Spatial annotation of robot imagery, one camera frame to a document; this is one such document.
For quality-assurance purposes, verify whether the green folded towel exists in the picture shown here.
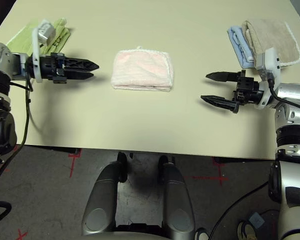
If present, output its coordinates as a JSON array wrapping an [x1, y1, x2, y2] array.
[[5, 17, 72, 57]]

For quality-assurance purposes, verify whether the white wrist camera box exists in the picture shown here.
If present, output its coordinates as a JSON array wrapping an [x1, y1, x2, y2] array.
[[254, 47, 282, 110], [31, 19, 57, 83]]

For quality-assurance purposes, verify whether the grey robot waist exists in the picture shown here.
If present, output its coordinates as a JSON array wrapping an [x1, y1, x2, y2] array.
[[72, 223, 183, 240]]

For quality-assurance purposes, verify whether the light blue folded towel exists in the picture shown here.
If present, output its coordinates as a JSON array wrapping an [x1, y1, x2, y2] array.
[[226, 25, 256, 70]]

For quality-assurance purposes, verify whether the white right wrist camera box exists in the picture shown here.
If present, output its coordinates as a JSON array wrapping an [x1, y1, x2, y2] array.
[[254, 47, 282, 110]]

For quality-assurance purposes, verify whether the pink terry towel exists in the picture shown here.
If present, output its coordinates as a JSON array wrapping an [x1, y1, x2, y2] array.
[[110, 45, 175, 93]]

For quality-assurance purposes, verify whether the red floor tape cross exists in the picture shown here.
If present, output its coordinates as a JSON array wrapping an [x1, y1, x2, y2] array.
[[67, 149, 82, 178]]

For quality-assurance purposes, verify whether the blue square floor device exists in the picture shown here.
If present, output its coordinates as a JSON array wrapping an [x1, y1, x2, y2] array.
[[248, 212, 265, 228]]

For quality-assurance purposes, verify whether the white navy shoe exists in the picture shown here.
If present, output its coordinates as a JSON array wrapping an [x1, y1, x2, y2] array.
[[194, 227, 210, 240]]

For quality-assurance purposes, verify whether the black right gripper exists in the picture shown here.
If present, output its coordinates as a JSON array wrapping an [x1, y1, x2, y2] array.
[[200, 69, 265, 115]]

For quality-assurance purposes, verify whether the pale yellow sneaker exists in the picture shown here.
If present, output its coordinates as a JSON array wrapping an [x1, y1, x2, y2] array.
[[236, 219, 260, 240]]

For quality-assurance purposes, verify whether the beige folded towel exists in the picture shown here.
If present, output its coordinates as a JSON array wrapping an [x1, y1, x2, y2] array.
[[240, 18, 300, 68]]

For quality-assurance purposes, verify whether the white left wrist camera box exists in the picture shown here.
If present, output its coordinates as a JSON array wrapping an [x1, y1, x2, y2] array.
[[31, 19, 57, 83]]

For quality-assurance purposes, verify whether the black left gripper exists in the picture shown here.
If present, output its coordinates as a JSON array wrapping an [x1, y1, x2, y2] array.
[[24, 52, 100, 85]]

